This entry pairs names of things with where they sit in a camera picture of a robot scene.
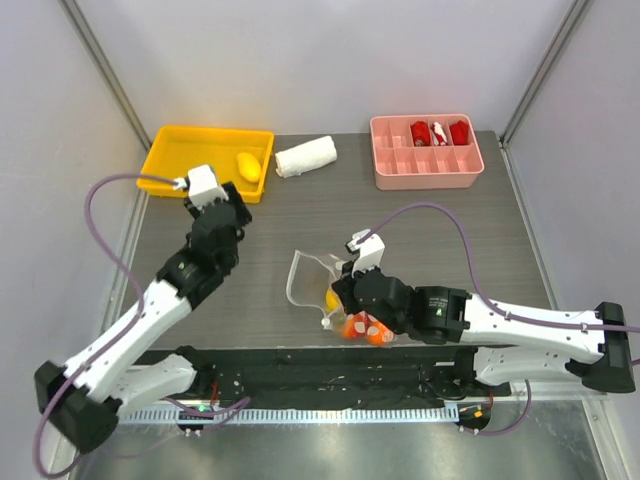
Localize yellow fake mango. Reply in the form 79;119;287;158
236;152;262;184

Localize clear zip top bag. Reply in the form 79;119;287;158
285;249;399;349

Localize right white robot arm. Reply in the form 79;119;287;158
331;268;636;395

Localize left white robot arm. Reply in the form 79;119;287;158
34;178;252;455

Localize yellow fake lemon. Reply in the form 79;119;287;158
325;288;342;311

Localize yellow plastic tray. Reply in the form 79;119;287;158
141;125;275;204

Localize rolled white towel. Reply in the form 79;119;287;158
275;135;337;178

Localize pink divided organizer box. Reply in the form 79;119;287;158
370;114;485;191

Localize red white rolled cloth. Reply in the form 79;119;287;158
431;121;449;146

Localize red rolled cloth left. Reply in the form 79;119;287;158
410;120;431;147

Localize red rolled cloth right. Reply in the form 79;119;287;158
449;120;470;146

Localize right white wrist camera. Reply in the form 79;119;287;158
345;229;385;276

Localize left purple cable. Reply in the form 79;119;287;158
32;172;251;479

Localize purple cable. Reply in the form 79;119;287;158
32;172;251;479
357;202;640;436

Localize perforated metal cable rail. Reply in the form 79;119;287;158
120;404;459;428

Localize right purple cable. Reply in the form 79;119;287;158
357;202;640;436

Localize grey aluminium corner rail left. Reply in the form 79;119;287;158
58;0;152;151

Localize grey aluminium corner rail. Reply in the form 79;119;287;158
58;0;152;151
499;0;594;149

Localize grey aluminium corner rail right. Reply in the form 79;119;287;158
499;0;594;149

